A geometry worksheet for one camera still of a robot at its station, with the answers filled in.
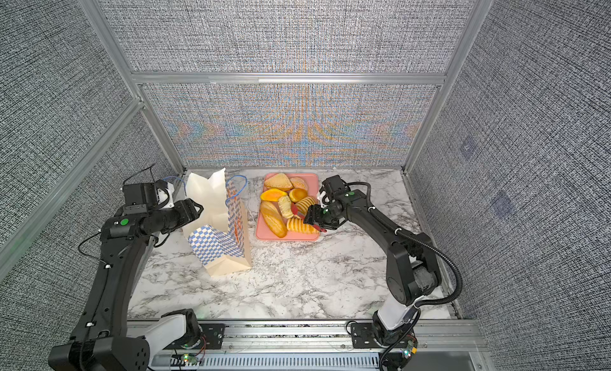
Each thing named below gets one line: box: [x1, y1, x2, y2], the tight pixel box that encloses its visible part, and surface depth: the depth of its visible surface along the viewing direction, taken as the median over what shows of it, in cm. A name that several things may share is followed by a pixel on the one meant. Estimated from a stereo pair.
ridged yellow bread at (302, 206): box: [295, 195, 316, 217], surface depth 99 cm
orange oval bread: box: [260, 187, 288, 202], surface depth 107 cm
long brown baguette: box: [260, 200, 288, 239], surface depth 98 cm
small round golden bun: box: [288, 187, 308, 203], surface depth 105 cm
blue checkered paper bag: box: [183, 167, 253, 278], surface depth 79 cm
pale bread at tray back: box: [289, 176, 309, 191], surface depth 109 cm
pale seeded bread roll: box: [278, 195, 294, 219], surface depth 102 cm
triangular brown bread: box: [264, 172, 294, 192], surface depth 111 cm
